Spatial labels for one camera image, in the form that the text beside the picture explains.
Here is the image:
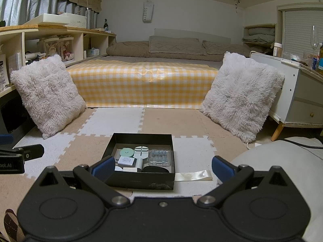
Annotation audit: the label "cream shelf unit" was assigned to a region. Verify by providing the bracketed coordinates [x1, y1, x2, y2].
[0, 25, 117, 99]

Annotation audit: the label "black cable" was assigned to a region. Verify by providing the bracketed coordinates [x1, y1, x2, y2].
[285, 138, 323, 149]

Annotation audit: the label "black oval case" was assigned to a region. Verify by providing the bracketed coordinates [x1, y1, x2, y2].
[142, 166, 170, 174]

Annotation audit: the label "wine glass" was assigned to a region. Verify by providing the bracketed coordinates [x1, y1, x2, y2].
[310, 25, 319, 56]

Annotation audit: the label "brown patterned cloth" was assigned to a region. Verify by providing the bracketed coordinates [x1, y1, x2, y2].
[3, 209, 26, 242]

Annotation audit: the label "black cardboard box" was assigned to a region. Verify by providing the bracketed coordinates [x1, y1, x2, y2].
[100, 132, 176, 191]

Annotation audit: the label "stack of clear sheets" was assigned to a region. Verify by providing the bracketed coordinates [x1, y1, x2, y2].
[8, 52, 24, 81]

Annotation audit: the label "green tape measure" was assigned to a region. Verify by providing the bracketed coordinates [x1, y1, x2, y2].
[119, 148, 135, 158]

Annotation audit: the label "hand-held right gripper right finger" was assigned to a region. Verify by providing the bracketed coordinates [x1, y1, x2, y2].
[196, 156, 294, 208]

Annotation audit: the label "foam puzzle floor mat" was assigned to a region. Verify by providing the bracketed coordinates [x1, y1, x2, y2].
[0, 107, 249, 207]

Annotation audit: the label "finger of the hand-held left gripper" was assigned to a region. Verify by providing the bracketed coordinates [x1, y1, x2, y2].
[0, 144, 45, 161]
[0, 134, 15, 146]

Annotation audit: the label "white hanging banner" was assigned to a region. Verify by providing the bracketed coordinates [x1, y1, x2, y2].
[142, 0, 154, 24]

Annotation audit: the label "white window blinds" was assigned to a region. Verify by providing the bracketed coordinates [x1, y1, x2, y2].
[276, 4, 323, 61]

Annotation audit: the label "stack of folded blankets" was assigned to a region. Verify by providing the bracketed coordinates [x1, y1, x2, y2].
[242, 24, 277, 50]

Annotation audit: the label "brown bed pillow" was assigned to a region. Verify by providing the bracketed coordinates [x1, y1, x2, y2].
[202, 40, 250, 56]
[148, 35, 208, 56]

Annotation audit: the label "white cabinet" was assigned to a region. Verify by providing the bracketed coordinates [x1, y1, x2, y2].
[249, 51, 323, 142]

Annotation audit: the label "white headboard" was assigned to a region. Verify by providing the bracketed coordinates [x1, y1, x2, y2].
[154, 28, 232, 47]

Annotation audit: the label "fluffy white pillow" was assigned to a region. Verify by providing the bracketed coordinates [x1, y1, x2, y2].
[9, 54, 88, 140]
[199, 51, 286, 143]

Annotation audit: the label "clear plastic case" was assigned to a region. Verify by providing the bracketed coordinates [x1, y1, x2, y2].
[148, 149, 170, 167]

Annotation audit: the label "yellow checkered blanket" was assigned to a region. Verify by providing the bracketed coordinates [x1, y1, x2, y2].
[66, 59, 219, 109]

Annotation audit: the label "white tray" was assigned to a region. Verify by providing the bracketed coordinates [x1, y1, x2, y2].
[22, 13, 71, 26]

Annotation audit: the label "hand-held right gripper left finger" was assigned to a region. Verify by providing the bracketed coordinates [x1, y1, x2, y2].
[33, 155, 131, 208]

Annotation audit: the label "white rectangular box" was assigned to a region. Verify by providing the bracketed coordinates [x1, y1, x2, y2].
[59, 12, 88, 29]

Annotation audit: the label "white watch band tool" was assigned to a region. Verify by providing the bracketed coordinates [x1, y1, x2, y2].
[133, 146, 150, 172]

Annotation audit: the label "white charger plug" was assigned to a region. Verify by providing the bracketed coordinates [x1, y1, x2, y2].
[117, 156, 137, 168]

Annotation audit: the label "clear rabbit display case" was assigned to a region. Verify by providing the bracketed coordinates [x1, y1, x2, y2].
[59, 37, 75, 61]
[42, 37, 61, 59]

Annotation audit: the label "grey curtains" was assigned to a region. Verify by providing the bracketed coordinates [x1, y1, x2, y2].
[0, 0, 102, 29]

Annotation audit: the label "brown duvet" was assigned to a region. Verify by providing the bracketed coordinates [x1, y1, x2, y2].
[105, 40, 250, 62]

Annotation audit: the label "cream ribbon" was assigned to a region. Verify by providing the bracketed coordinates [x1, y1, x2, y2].
[175, 170, 213, 182]

